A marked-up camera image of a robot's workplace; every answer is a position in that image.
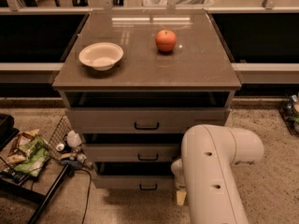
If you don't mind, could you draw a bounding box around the green snack bag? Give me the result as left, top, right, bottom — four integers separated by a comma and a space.
14, 135, 50, 177

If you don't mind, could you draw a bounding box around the black cable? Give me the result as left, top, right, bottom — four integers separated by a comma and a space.
73, 168, 93, 224

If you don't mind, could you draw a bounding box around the red apple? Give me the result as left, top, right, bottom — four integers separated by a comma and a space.
155, 30, 177, 52

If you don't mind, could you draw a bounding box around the white bowl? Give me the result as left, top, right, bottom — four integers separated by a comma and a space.
78, 42, 123, 71

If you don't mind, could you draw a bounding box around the black stand leg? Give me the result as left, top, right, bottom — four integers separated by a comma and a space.
27, 164, 72, 224

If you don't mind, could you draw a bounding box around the right wire basket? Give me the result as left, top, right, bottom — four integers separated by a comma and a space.
279, 94, 299, 136

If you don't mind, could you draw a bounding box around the wire mesh basket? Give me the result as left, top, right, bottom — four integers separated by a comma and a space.
48, 115, 72, 160

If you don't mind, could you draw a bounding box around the black bin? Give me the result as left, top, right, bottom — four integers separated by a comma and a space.
0, 114, 19, 151

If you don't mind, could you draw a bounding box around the white plastic bottle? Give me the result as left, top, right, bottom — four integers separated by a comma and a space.
66, 131, 82, 148

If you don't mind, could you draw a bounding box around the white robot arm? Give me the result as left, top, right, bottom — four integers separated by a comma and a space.
171, 125, 264, 224

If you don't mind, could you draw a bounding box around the grey drawer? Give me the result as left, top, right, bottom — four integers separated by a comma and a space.
82, 144, 180, 162
93, 161, 173, 191
65, 107, 231, 133

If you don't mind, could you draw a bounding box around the grey drawer cabinet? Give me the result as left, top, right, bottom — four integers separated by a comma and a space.
51, 9, 242, 187

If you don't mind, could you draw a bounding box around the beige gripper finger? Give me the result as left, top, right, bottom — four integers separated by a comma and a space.
177, 190, 187, 206

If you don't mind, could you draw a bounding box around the brown snack packet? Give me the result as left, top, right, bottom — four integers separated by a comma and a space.
7, 129, 39, 165

